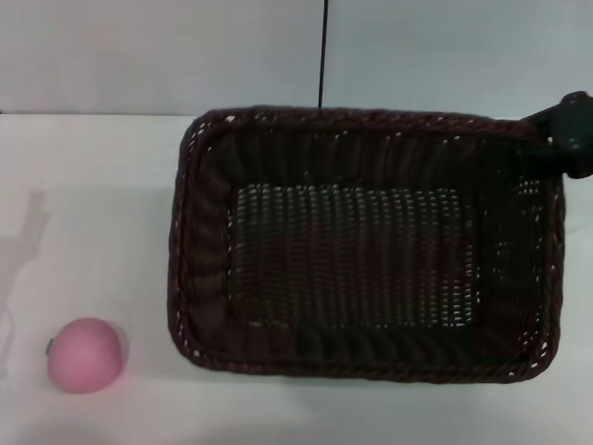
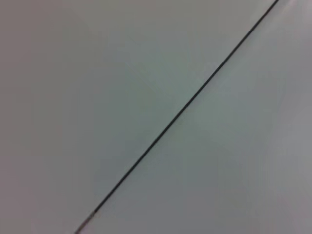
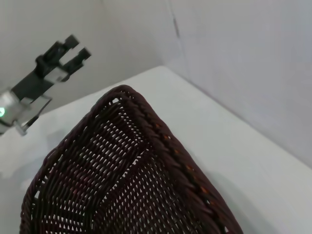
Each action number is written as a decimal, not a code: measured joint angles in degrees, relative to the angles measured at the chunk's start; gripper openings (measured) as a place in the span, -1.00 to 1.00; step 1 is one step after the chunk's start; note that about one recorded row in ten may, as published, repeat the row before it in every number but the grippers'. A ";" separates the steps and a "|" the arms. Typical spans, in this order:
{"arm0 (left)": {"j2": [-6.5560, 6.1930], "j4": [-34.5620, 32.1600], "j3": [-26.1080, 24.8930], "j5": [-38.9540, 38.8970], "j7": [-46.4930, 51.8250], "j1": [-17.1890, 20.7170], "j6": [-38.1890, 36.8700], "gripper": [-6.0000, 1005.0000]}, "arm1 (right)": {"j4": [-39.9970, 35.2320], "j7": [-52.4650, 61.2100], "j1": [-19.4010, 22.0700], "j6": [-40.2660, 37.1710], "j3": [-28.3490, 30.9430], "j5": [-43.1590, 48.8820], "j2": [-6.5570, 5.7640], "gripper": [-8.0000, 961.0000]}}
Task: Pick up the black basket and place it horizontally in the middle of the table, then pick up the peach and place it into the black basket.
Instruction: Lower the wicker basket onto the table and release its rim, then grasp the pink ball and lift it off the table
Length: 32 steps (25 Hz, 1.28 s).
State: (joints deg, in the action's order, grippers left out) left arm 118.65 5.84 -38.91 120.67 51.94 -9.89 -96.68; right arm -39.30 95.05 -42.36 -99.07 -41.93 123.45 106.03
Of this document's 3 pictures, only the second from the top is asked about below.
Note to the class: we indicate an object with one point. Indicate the black wall seam strip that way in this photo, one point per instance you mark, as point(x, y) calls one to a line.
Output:
point(177, 117)

